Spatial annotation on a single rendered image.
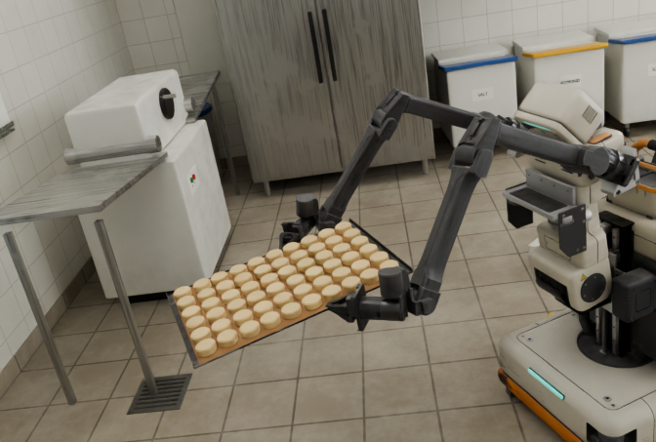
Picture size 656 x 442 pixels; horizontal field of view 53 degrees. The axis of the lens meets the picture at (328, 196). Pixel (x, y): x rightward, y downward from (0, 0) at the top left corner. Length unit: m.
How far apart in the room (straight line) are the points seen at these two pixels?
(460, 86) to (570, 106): 3.08
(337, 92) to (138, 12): 1.96
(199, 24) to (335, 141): 1.59
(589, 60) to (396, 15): 1.50
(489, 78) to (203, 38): 2.34
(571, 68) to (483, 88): 0.65
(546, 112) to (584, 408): 1.01
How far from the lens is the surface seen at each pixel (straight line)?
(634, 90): 5.42
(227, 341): 1.64
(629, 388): 2.50
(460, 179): 1.62
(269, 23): 4.68
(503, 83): 5.12
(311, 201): 2.07
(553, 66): 5.17
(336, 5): 4.63
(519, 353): 2.65
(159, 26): 5.80
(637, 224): 2.38
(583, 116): 2.04
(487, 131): 1.64
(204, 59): 5.69
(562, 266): 2.26
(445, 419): 2.78
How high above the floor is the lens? 1.87
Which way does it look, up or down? 22 degrees down
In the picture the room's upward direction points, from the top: 10 degrees counter-clockwise
